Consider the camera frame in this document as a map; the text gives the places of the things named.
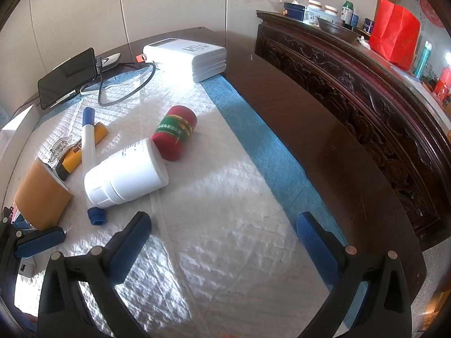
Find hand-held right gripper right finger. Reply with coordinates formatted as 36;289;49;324
296;212;413;338

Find brown tape roll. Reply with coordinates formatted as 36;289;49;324
13;158;74;231

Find metal binder clip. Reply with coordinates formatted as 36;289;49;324
49;135;83;164

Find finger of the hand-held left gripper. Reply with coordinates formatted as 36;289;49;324
16;226;66;259
14;216;36;232

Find white absorbent pad blue border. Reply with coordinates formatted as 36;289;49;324
7;67;356;338

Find red packets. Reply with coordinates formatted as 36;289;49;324
433;67;451;103

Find silver phone stand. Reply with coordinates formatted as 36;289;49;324
97;53;121;68

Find large white plastic bottle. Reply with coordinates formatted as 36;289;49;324
84;138;169;209

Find dark blue carton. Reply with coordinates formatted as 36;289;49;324
283;2;306;22

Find black charging cable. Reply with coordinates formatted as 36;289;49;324
95;61;157;107

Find black power adapter box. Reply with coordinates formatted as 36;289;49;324
37;47;96;110

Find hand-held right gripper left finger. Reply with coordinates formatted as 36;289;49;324
37;211;153;338

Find white cardboard box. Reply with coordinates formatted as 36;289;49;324
0;104;45;324

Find red paper bag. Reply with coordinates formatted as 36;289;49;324
369;0;421;71

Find white bottle green cap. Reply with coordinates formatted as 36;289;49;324
340;1;355;26

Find teal spray can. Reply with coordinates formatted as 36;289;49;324
413;40;433;78

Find white charger plug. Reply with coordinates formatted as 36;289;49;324
19;256;36;277

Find dark bowl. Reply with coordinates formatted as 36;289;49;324
317;17;362;45

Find red paper window decoration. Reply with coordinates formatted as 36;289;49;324
419;0;446;27

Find yellow tube black end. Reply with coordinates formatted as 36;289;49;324
56;121;109;181

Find carved dark wooden cabinet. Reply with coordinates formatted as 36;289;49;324
255;10;451;250

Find loose blue marker cap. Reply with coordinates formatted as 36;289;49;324
87;207;107;226

